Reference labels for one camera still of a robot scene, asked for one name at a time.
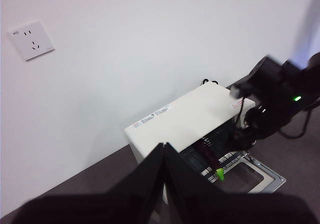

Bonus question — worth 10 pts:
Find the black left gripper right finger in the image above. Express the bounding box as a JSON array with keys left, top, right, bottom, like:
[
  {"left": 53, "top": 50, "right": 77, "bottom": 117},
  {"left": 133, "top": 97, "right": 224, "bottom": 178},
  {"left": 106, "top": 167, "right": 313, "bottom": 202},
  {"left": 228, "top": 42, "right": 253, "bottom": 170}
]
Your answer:
[{"left": 163, "top": 141, "right": 316, "bottom": 224}]

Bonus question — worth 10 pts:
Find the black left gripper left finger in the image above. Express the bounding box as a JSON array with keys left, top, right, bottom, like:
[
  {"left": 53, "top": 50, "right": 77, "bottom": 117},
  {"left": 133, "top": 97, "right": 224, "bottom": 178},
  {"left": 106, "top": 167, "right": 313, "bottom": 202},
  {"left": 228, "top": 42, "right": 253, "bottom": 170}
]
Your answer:
[{"left": 13, "top": 142, "right": 166, "bottom": 224}]

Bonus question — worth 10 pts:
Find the purple eggplant with green stem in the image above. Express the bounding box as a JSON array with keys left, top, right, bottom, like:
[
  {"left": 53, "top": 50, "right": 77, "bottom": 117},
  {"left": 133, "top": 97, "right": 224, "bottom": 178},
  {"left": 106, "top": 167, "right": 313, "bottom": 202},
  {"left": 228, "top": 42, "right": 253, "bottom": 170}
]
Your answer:
[{"left": 196, "top": 141, "right": 226, "bottom": 183}]

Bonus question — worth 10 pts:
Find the oven door with beige handle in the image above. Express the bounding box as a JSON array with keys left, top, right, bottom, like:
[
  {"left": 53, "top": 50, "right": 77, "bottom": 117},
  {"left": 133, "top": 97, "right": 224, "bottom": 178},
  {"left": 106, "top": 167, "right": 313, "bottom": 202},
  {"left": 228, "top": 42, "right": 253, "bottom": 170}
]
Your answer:
[{"left": 199, "top": 151, "right": 287, "bottom": 195}]

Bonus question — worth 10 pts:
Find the white Toshiba toaster oven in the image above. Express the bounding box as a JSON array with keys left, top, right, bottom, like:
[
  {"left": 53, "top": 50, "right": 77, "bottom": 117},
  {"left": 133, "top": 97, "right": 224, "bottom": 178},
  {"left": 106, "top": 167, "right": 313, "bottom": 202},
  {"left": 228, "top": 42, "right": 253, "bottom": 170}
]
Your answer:
[{"left": 124, "top": 81, "right": 287, "bottom": 205}]

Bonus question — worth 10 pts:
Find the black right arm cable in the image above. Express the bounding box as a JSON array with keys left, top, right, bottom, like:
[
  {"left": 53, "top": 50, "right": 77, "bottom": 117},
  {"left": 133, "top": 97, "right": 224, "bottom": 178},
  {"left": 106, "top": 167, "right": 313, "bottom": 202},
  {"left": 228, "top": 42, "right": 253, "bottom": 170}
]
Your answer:
[{"left": 278, "top": 104, "right": 315, "bottom": 139}]

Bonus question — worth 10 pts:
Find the pale grey right wrist camera box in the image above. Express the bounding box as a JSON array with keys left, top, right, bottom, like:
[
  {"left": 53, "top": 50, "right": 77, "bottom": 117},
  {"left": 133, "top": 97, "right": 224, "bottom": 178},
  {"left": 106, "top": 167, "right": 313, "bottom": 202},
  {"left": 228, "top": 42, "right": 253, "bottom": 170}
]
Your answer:
[{"left": 229, "top": 83, "right": 246, "bottom": 99}]

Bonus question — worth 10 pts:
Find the white wall socket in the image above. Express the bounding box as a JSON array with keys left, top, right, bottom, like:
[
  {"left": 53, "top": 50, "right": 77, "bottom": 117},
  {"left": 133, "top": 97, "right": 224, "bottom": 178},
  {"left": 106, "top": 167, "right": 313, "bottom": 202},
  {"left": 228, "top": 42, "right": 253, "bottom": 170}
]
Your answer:
[{"left": 7, "top": 20, "right": 56, "bottom": 61}]

